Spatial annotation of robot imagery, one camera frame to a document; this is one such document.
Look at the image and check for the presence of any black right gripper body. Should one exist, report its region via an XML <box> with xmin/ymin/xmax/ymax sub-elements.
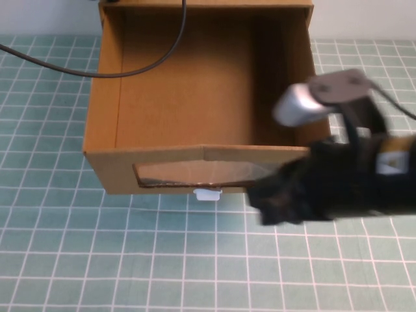
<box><xmin>305</xmin><ymin>138</ymin><xmax>380</xmax><ymax>222</ymax></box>

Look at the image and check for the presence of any thin black camera cable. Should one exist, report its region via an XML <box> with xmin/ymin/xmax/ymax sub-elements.
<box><xmin>365</xmin><ymin>77</ymin><xmax>416</xmax><ymax>120</ymax></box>

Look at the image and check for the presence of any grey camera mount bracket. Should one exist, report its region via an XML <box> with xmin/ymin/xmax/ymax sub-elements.
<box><xmin>307</xmin><ymin>69</ymin><xmax>391</xmax><ymax>135</ymax></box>

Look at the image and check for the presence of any white plastic box tab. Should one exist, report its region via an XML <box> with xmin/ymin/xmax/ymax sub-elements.
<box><xmin>193</xmin><ymin>188</ymin><xmax>224</xmax><ymax>202</ymax></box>

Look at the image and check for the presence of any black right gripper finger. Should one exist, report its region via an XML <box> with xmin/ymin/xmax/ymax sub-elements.
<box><xmin>258</xmin><ymin>194</ymin><xmax>309</xmax><ymax>227</ymax></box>
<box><xmin>247</xmin><ymin>159</ymin><xmax>313</xmax><ymax>209</ymax></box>

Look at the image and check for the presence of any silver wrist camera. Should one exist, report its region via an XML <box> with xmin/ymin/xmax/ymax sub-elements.
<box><xmin>272</xmin><ymin>83</ymin><xmax>339</xmax><ymax>127</ymax></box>

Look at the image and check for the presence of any brown cardboard shoe box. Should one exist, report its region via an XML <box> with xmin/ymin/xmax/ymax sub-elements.
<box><xmin>81</xmin><ymin>0</ymin><xmax>333</xmax><ymax>196</ymax></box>

